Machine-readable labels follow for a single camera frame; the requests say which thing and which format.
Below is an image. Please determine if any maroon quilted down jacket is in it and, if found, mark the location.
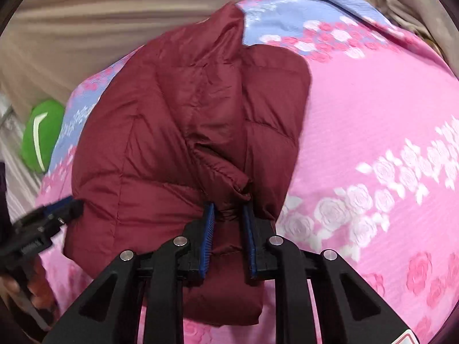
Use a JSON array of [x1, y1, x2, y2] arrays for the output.
[[64, 4, 310, 326]]

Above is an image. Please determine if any person's left hand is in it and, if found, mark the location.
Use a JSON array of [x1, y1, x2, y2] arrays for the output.
[[1, 256, 57, 311]]

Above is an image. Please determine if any silver white curtain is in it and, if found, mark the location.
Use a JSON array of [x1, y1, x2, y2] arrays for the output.
[[0, 95, 41, 221]]

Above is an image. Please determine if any green plush pillow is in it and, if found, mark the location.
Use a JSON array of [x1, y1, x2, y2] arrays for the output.
[[20, 99, 65, 173]]

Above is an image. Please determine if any pink floral bed quilt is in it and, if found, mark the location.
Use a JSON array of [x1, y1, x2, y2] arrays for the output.
[[33, 0, 459, 344]]

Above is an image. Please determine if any beige curtain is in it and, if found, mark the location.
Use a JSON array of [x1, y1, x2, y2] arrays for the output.
[[0, 0, 370, 116]]

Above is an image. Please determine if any floral cream blanket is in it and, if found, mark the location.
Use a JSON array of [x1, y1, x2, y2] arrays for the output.
[[375, 0, 458, 75]]

